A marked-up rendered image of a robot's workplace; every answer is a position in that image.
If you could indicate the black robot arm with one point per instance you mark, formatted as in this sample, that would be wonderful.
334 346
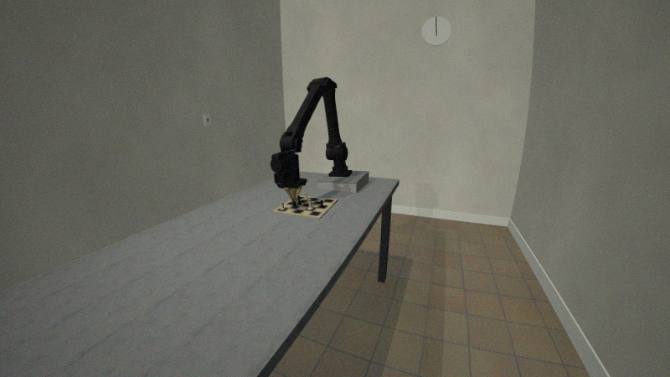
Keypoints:
289 143

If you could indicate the black and cream chessboard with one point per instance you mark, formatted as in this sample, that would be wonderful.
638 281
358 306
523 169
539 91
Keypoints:
302 211

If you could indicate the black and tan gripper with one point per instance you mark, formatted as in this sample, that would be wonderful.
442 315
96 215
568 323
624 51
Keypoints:
295 189

